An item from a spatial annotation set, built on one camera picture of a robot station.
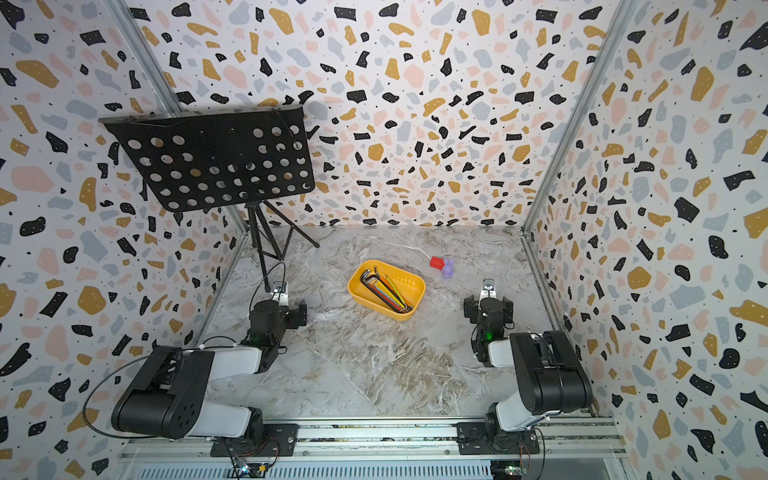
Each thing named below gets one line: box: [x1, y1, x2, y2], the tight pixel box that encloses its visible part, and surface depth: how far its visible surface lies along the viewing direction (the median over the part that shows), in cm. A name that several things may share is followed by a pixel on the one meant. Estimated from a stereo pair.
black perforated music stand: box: [98, 106, 320, 292], surface depth 78 cm
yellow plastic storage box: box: [347, 259, 427, 321], surface depth 105 cm
